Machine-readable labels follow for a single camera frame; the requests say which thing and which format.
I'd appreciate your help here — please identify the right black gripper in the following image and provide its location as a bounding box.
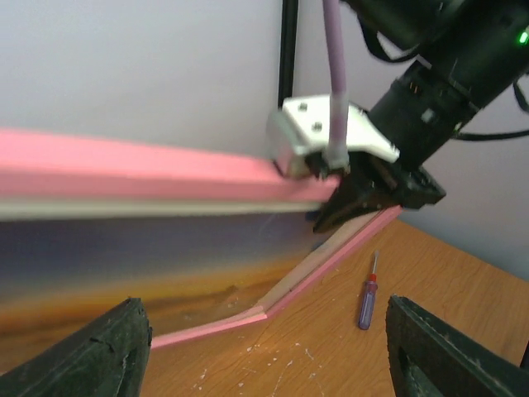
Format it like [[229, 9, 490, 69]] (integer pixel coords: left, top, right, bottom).
[[312, 152, 446, 232]]

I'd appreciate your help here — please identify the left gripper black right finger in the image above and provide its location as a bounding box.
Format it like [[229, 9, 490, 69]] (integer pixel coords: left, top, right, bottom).
[[386, 295, 528, 396]]

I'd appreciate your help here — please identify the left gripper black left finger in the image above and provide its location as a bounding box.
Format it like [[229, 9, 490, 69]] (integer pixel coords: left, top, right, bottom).
[[1, 298, 152, 396]]

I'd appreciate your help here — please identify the blue red handled screwdriver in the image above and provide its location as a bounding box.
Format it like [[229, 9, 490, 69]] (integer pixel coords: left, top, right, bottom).
[[358, 251, 379, 330]]

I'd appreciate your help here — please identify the pink wooden picture frame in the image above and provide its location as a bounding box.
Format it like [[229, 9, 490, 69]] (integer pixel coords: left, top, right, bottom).
[[1, 129, 400, 351]]

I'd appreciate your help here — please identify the sunset photo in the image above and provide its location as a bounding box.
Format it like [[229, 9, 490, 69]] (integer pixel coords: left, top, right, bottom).
[[1, 213, 322, 334]]

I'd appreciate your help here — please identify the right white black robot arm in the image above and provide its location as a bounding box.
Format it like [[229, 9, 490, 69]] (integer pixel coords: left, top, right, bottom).
[[313, 1, 528, 233]]

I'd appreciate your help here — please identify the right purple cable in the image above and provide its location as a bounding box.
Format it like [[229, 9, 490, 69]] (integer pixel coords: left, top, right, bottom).
[[321, 0, 351, 170]]

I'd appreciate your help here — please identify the black enclosure frame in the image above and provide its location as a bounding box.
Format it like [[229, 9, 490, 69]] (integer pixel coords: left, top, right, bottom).
[[278, 0, 299, 108]]

